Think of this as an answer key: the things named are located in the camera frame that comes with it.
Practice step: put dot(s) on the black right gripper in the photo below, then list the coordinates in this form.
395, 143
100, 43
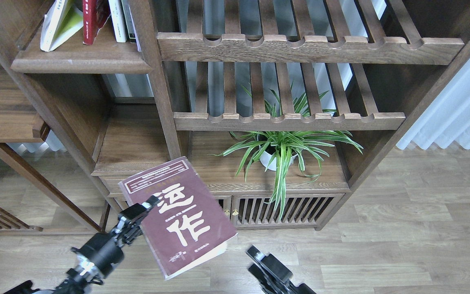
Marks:
272, 275

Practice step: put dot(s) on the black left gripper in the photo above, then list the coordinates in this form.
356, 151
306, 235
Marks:
103, 252

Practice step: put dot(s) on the maroon book white characters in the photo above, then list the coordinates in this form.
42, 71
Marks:
188, 226

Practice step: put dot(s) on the red book with photos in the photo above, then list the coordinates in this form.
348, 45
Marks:
95, 15

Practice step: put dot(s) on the yellow-green book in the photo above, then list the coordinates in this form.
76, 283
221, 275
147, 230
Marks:
61, 21

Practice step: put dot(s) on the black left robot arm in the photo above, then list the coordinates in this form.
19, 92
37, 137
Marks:
68, 286

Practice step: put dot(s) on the white plant pot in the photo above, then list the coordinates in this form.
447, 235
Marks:
268, 160

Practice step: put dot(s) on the dark wooden bookshelf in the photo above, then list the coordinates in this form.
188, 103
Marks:
120, 111

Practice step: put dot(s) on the pale purple upright book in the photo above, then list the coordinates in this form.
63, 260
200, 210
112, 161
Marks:
135, 28

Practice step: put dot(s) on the white upright book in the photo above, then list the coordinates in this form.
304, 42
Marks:
118, 20

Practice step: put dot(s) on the dark upright book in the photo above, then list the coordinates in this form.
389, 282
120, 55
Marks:
129, 21

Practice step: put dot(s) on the white curtain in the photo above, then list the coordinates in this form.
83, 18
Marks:
447, 120

